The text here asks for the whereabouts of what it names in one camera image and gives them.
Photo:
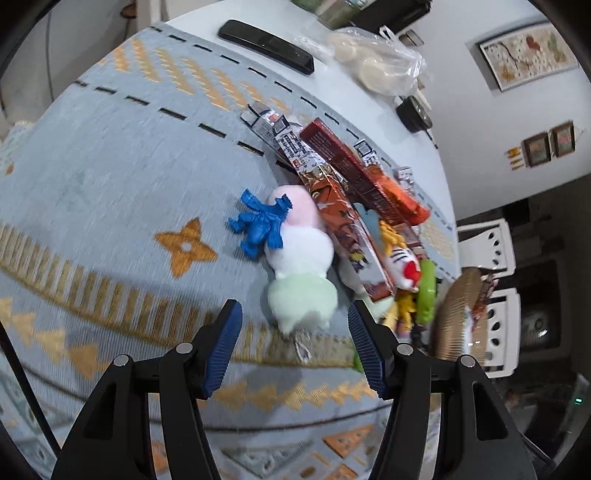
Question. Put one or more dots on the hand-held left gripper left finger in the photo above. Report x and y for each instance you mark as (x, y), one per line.
(226, 346)

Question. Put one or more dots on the yellow toy figure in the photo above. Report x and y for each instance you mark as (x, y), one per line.
(405, 309)

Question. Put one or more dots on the black remote control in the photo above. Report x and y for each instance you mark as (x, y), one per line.
(268, 46)

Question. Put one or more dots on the white desktop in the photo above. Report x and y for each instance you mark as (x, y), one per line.
(351, 92)

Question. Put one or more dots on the yellow tassel wall ornaments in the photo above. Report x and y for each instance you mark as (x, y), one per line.
(515, 158)

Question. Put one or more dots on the small framed picture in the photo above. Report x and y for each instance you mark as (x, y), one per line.
(563, 138)
(536, 148)

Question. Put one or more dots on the pastel plush dango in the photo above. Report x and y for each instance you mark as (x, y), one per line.
(300, 258)

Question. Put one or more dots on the black-white patterned box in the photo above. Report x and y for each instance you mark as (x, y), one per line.
(265, 121)

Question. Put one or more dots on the black tall case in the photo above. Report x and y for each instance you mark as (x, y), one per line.
(397, 11)

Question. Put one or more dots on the white tiger toy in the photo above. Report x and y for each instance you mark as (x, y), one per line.
(404, 265)

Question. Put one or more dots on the blue toy figure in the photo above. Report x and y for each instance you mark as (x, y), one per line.
(258, 226)

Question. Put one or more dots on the small white printed packet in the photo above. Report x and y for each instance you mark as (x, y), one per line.
(403, 175)

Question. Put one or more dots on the dark red long box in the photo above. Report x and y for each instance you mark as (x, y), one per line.
(351, 161)

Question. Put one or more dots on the white chair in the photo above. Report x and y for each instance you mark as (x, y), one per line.
(485, 244)
(505, 332)

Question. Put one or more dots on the blue-grey woven table mat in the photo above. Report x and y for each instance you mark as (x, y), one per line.
(115, 184)

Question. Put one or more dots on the green plastic toy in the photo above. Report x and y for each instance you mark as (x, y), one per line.
(427, 295)

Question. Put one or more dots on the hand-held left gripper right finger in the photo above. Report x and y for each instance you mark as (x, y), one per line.
(364, 350)

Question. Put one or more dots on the small black-white printed packet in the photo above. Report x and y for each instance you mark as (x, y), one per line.
(367, 153)

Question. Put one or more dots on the large framed picture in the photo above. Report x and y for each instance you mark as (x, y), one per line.
(526, 53)

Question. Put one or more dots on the plastic bag of buns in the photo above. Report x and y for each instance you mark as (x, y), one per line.
(378, 64)

